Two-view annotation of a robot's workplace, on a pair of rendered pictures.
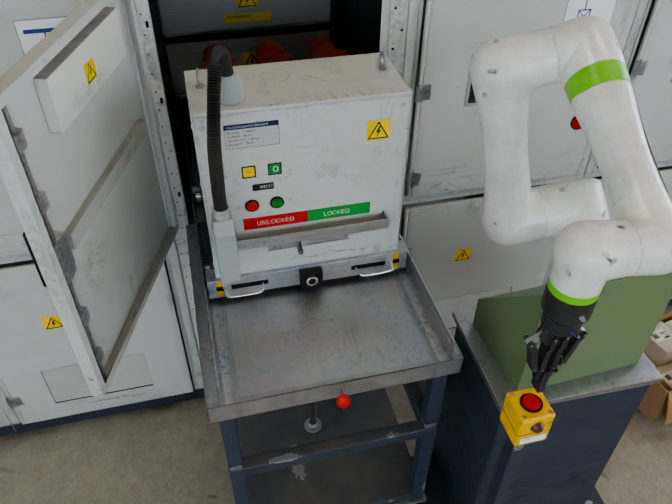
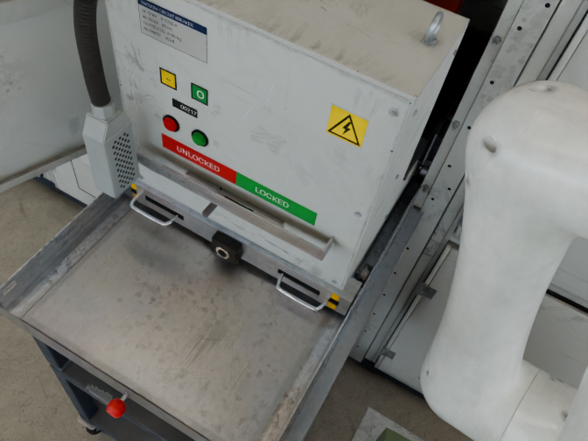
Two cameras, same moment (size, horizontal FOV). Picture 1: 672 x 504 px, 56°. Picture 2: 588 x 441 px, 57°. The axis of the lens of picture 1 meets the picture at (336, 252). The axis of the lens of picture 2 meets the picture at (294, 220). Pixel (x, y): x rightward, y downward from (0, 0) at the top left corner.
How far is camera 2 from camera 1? 0.90 m
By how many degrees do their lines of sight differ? 26
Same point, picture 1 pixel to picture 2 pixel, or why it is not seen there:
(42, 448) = (57, 215)
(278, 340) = (132, 287)
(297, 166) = (227, 108)
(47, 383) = (74, 168)
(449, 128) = not seen: hidden behind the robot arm
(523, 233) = (457, 421)
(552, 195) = (542, 410)
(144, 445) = not seen: hidden behind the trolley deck
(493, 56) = (511, 117)
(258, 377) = (69, 310)
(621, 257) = not seen: outside the picture
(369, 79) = (385, 44)
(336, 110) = (289, 60)
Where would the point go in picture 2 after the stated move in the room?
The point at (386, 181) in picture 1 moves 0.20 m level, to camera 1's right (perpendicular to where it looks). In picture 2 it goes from (344, 203) to (448, 285)
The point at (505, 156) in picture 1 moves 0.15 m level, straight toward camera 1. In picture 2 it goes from (469, 303) to (356, 360)
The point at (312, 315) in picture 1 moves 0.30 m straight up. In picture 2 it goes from (193, 289) to (189, 192)
